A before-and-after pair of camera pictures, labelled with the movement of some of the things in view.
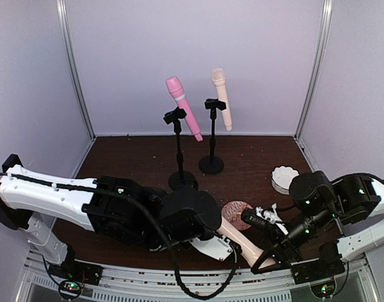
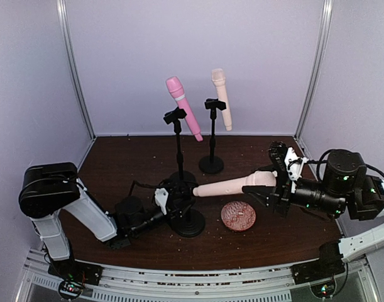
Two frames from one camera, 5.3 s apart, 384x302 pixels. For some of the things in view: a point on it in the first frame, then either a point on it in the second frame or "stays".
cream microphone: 251,250 to 266,178
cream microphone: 219,77 stays
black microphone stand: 181,178 stays
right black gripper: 279,248 to 281,193
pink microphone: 176,89 stays
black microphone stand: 213,164 stays
